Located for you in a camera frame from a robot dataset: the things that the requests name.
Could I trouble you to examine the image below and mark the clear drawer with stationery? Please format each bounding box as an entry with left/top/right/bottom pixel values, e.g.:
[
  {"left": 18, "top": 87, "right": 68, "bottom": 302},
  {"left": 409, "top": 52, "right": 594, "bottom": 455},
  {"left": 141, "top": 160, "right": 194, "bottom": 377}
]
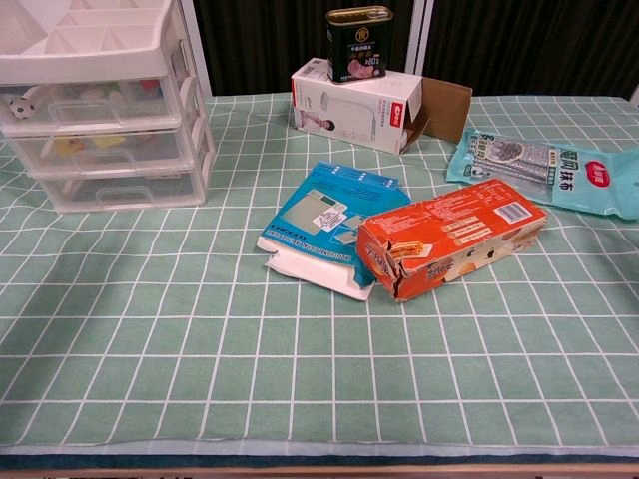
[{"left": 0, "top": 77, "right": 185, "bottom": 137}]

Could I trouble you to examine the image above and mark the clear empty drawer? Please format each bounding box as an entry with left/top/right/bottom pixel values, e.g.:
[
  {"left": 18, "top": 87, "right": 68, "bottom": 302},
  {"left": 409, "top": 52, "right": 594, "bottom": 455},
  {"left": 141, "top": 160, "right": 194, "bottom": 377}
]
[{"left": 33, "top": 168, "right": 207, "bottom": 215}]

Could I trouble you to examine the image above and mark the clear drawer with duck toy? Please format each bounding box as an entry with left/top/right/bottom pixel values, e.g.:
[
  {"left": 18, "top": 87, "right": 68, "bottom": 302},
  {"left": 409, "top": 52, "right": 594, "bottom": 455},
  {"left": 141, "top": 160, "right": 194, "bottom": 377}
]
[{"left": 3, "top": 124, "right": 197, "bottom": 180}]

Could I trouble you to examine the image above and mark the white plastic drawer organizer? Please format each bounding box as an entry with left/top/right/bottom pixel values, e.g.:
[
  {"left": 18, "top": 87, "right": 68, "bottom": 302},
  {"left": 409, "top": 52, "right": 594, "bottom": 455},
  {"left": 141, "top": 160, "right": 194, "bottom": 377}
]
[{"left": 0, "top": 0, "right": 217, "bottom": 215}]

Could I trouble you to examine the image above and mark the blue scale cardboard box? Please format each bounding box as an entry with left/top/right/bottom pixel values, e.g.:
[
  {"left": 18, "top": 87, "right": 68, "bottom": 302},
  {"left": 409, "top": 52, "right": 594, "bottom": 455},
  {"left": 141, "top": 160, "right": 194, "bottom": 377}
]
[{"left": 257, "top": 160, "right": 413, "bottom": 302}]

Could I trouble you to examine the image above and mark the orange biscuit box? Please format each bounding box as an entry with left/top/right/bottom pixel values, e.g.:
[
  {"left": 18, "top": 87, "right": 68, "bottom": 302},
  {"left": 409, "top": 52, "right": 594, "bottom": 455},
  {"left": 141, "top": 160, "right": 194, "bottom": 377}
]
[{"left": 355, "top": 178, "right": 548, "bottom": 304}]

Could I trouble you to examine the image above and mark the white cardboard lamp box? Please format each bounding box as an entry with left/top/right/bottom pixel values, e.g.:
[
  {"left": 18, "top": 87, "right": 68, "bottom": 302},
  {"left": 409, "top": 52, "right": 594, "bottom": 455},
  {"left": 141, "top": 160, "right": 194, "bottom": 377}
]
[{"left": 291, "top": 57, "right": 473, "bottom": 155}]

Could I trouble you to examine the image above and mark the green checked tablecloth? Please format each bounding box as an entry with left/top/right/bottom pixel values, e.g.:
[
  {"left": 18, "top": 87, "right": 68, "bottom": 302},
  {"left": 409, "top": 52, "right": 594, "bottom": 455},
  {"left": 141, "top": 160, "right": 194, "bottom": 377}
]
[{"left": 0, "top": 93, "right": 639, "bottom": 458}]

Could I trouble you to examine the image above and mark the black luncheon meat can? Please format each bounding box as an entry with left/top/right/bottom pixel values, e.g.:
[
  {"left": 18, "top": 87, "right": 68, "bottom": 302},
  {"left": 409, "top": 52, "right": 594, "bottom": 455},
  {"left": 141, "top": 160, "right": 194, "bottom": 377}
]
[{"left": 325, "top": 5, "right": 394, "bottom": 85}]

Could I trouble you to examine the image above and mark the light blue cloth package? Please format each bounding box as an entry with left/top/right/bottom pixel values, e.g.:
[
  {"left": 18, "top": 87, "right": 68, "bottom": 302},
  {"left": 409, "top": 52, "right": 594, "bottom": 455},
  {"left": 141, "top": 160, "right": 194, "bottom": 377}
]
[{"left": 445, "top": 126, "right": 639, "bottom": 222}]

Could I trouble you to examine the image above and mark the yellow duck toy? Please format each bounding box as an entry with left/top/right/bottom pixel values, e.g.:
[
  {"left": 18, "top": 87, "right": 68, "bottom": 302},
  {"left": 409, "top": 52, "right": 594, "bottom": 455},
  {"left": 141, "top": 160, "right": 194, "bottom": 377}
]
[{"left": 53, "top": 137, "right": 85, "bottom": 158}]

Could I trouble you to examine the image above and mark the black pleated curtain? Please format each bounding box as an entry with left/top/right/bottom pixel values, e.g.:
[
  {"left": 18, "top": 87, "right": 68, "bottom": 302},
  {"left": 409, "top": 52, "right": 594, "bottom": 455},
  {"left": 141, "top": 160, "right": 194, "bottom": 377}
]
[{"left": 192, "top": 0, "right": 639, "bottom": 100}]

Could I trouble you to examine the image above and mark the small soccer ball toy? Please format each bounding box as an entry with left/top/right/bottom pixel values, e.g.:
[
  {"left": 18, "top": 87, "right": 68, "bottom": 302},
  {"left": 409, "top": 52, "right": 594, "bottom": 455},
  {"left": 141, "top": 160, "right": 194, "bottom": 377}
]
[{"left": 8, "top": 96, "right": 37, "bottom": 120}]

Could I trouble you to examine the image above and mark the white partition post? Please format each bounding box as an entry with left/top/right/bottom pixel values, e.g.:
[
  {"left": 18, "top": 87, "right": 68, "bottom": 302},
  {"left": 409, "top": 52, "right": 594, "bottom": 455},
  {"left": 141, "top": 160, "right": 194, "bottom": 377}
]
[{"left": 404, "top": 0, "right": 436, "bottom": 76}]

